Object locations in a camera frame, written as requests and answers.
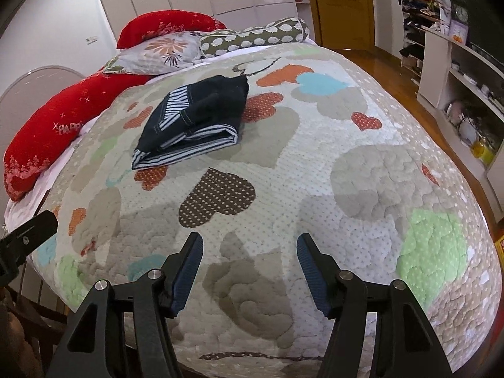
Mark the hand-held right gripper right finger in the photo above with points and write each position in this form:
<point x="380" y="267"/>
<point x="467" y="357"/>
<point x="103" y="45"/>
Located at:
<point x="313" y="275"/>

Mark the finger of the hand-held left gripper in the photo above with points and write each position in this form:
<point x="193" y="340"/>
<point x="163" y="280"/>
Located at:
<point x="31" y="234"/>

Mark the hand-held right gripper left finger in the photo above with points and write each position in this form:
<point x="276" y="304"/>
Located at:
<point x="187" y="275"/>

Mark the dark navy pants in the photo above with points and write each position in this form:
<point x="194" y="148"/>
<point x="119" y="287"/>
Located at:
<point x="204" y="102"/>

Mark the dark wooden chair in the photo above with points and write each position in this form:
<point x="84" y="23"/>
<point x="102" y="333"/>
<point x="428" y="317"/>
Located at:
<point x="35" y="315"/>

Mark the heart-patterned quilt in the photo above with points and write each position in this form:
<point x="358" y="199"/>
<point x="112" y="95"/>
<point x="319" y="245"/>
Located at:
<point x="354" y="165"/>

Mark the arched grey headboard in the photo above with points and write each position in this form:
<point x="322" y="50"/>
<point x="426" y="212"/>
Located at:
<point x="39" y="82"/>

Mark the yellow box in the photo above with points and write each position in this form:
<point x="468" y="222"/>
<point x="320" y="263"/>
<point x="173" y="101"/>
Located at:
<point x="500" y="249"/>

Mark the yellow container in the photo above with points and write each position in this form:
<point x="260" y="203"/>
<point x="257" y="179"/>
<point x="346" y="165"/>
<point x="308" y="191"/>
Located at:
<point x="482" y="151"/>

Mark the white round jar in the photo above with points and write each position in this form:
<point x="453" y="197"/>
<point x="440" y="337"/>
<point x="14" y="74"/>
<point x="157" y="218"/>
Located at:
<point x="468" y="132"/>

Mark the floral grey pillow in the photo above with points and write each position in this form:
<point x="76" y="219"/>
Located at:
<point x="165" y="49"/>

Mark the white shelf unit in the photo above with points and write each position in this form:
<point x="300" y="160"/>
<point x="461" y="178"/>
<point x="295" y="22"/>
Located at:
<point x="437" y="67"/>

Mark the olive polka-dot bolster pillow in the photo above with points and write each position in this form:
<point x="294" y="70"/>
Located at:
<point x="252" y="37"/>

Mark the cluttered storage rack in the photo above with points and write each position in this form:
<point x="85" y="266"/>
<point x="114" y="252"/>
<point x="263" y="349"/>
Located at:
<point x="413" y="35"/>

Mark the wooden door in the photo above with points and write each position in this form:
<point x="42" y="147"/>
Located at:
<point x="342" y="8"/>

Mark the small desk calendar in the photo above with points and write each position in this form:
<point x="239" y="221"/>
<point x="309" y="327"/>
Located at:
<point x="458" y="33"/>

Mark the dark ornate table clock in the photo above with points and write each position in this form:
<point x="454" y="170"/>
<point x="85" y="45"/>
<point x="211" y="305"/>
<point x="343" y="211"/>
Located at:
<point x="460" y="13"/>

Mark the black television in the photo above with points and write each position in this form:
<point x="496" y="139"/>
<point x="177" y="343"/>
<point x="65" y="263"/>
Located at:
<point x="488" y="27"/>

